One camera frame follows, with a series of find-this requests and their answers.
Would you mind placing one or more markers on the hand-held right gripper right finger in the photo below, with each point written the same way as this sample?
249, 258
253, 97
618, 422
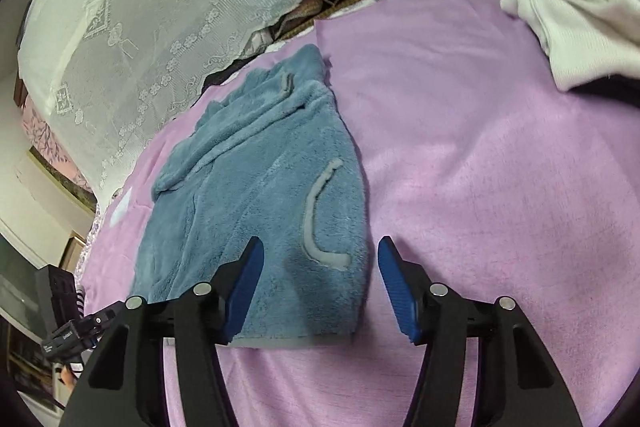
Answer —
397, 292

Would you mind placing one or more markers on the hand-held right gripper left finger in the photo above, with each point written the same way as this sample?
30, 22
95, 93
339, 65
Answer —
247, 287

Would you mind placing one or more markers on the blue fleece jacket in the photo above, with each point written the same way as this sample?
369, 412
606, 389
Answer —
240, 167

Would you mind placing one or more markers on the black white striped cloth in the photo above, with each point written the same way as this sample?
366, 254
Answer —
80, 299

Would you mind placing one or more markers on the black flat panel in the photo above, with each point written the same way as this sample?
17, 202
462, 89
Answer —
62, 292

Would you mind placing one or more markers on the wooden cabinet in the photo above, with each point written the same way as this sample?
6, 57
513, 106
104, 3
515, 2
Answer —
72, 252

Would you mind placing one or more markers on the pink printed bedsheet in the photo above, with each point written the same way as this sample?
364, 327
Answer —
475, 182

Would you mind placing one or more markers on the dark patterned board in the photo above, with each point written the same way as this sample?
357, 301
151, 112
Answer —
65, 184

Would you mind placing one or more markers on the folded pink white bedding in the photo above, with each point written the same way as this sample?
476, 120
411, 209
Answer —
260, 41

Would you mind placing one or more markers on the white lace cover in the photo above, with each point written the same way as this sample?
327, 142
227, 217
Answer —
125, 7

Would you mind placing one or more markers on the white garment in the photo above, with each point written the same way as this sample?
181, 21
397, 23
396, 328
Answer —
575, 17

